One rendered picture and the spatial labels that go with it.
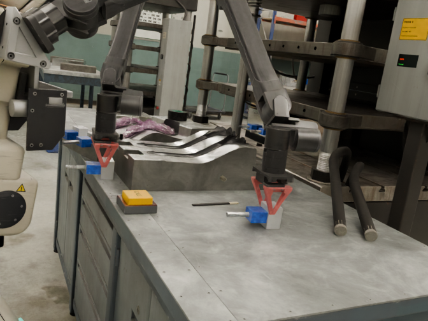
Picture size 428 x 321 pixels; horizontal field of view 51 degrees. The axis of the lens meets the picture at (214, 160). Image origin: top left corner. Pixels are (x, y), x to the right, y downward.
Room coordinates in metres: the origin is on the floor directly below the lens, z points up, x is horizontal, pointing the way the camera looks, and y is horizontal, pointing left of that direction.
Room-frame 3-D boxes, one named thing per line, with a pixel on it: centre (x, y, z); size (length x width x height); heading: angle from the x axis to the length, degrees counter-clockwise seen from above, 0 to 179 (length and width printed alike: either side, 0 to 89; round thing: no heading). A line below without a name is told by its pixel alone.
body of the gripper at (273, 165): (1.04, -0.14, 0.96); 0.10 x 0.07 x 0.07; 20
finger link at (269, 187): (1.03, -0.15, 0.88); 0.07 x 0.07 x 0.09; 19
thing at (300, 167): (2.32, -0.47, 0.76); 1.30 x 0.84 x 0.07; 27
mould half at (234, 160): (1.39, 0.05, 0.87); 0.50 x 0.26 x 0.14; 117
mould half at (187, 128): (1.67, 0.28, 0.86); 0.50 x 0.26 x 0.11; 134
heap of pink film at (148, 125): (1.66, 0.28, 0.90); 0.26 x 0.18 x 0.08; 134
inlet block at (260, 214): (1.03, -0.11, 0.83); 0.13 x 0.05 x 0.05; 109
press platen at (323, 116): (2.31, -0.48, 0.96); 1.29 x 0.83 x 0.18; 27
